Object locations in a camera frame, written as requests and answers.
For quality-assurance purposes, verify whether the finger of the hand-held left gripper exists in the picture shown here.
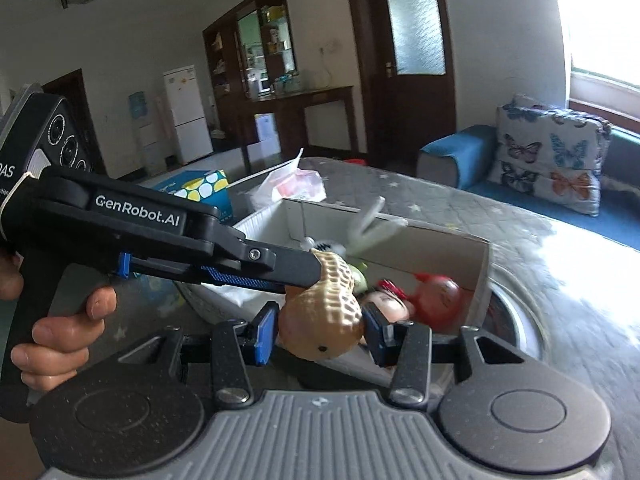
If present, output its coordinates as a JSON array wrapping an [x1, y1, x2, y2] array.
[[215, 227, 324, 293], [117, 255, 287, 295]]

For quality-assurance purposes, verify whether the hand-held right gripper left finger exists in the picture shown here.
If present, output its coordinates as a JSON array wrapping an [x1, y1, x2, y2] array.
[[117, 302, 281, 407]]

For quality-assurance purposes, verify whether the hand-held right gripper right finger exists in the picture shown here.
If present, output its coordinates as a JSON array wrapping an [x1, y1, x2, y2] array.
[[364, 305, 526, 408]]

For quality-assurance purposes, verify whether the black-haired cartoon boy doll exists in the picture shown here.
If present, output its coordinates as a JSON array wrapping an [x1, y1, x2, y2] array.
[[360, 280, 414, 322]]

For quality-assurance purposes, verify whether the tan peanut toy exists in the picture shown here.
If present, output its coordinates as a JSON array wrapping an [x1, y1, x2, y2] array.
[[277, 249, 366, 360]]

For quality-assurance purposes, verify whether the red pig toy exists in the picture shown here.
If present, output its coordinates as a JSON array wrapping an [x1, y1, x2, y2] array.
[[407, 272, 463, 334]]

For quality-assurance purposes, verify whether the pale blue plush rabbit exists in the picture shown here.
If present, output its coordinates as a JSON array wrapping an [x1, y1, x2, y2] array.
[[300, 195, 408, 271]]

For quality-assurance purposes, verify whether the black and white cardboard box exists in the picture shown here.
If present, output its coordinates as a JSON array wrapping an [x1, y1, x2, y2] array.
[[182, 197, 493, 391]]

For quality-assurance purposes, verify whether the grey star-print desktop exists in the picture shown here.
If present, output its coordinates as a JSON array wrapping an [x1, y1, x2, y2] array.
[[115, 156, 640, 461]]

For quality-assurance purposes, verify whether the person's left hand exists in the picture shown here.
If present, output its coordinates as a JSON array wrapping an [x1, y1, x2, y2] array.
[[0, 252, 119, 392]]

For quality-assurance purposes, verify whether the pink and white plastic bag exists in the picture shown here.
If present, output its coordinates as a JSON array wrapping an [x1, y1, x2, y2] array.
[[249, 147, 327, 212]]

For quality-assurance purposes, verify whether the blue dotted tissue box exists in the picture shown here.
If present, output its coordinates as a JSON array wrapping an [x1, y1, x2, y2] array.
[[152, 170, 235, 226]]

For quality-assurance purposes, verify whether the white water dispenser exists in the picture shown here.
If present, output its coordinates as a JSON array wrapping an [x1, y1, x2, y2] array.
[[128, 91, 169, 177]]

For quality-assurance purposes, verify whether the dark wooden door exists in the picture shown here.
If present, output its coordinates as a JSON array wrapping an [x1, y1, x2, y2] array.
[[42, 69, 108, 177]]

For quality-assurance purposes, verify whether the white refrigerator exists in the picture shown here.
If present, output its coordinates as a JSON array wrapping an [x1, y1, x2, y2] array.
[[162, 64, 214, 166]]

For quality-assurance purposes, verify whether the dark wooden console table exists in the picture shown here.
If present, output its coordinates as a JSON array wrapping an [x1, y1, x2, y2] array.
[[235, 85, 359, 172]]

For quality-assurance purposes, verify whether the dark wooden display cabinet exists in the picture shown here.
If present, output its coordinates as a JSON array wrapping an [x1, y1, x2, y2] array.
[[202, 0, 305, 133]]

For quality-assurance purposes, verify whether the blue sofa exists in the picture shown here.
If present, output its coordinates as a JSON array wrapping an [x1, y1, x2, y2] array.
[[417, 122, 640, 252]]

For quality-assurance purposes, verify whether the brown door with frosted glass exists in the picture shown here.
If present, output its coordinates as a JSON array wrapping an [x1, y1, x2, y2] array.
[[344, 0, 458, 162]]

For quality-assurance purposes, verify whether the butterfly print pillow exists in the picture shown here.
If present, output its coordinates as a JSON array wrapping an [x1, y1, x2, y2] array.
[[487, 94, 613, 217]]

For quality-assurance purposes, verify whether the window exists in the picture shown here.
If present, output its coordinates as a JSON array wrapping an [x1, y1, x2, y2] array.
[[549, 0, 640, 122]]

